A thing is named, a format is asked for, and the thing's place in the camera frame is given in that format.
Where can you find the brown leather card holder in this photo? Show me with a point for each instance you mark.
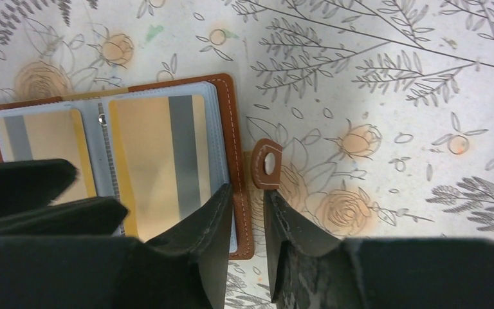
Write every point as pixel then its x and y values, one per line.
pixel 224 140

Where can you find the yellow black credit card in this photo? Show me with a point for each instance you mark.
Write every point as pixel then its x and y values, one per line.
pixel 49 135

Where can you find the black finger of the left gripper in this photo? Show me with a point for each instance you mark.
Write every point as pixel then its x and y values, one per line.
pixel 32 184
pixel 92 216

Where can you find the gold striped credit card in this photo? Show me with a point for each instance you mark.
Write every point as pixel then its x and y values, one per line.
pixel 161 159

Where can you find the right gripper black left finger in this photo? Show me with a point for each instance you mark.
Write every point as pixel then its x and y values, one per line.
pixel 185 267

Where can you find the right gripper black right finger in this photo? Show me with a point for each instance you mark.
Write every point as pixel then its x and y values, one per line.
pixel 309 268

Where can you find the floral table mat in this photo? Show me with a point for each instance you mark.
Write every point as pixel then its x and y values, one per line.
pixel 372 119

